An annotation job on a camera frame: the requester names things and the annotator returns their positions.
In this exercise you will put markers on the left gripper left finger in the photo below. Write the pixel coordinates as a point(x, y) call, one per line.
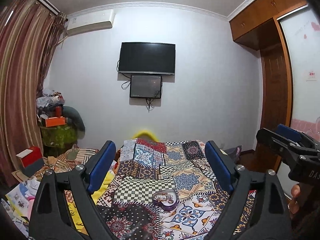
point(50, 216)

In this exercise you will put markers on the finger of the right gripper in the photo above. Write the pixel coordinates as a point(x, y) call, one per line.
point(299, 138)
point(280, 145)

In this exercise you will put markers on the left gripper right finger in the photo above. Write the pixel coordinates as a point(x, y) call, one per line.
point(269, 217)

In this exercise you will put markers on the purple heart jewelry box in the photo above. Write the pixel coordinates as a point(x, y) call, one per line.
point(167, 200)

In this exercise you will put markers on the person's right hand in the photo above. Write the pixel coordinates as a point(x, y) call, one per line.
point(294, 204)

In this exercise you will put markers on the yellow cloth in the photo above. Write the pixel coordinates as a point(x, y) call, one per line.
point(84, 180)

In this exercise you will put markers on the brown striped blanket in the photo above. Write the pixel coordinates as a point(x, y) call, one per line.
point(66, 161)

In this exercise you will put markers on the dark bag on floor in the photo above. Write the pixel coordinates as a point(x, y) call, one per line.
point(234, 153)

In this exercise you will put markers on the red white box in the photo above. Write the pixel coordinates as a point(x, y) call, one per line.
point(29, 156)

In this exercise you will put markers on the green patterned box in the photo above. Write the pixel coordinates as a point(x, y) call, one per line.
point(58, 136)

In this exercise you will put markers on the orange shoe box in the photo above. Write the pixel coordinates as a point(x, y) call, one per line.
point(55, 121)

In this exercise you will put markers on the grey green pillow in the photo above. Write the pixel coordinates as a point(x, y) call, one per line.
point(73, 114)

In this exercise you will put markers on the colourful patchwork bedspread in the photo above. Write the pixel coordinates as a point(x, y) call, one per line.
point(145, 167)

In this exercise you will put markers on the brown wooden wardrobe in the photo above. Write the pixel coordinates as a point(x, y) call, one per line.
point(254, 24)

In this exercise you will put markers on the yellow chair back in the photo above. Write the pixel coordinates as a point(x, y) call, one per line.
point(146, 133)

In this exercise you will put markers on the red striped curtain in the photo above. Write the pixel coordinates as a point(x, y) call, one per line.
point(29, 36)

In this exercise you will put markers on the small black wall monitor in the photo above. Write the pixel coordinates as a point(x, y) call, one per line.
point(146, 86)

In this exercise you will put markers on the black wall television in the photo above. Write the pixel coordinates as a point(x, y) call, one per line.
point(147, 58)

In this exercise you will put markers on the white wall air conditioner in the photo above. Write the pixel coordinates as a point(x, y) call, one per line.
point(90, 21)

